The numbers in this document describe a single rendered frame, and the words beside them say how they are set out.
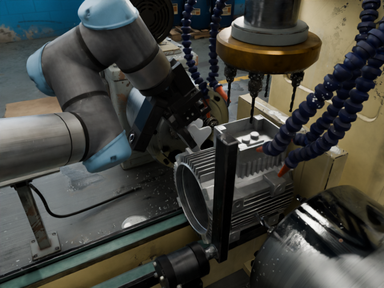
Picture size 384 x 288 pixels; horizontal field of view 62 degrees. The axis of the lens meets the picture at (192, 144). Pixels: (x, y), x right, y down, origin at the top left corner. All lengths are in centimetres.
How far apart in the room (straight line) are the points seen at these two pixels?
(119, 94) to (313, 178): 59
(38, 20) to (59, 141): 567
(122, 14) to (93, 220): 64
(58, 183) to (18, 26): 508
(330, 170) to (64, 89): 48
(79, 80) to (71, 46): 5
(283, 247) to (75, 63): 40
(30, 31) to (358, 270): 593
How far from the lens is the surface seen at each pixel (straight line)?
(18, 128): 43
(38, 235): 91
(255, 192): 64
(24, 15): 606
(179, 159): 68
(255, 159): 65
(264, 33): 54
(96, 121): 48
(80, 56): 52
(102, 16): 49
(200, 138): 66
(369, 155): 75
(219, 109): 88
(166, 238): 78
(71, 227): 98
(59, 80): 52
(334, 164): 65
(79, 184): 111
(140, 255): 79
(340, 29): 75
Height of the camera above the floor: 149
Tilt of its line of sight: 34 degrees down
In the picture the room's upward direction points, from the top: straight up
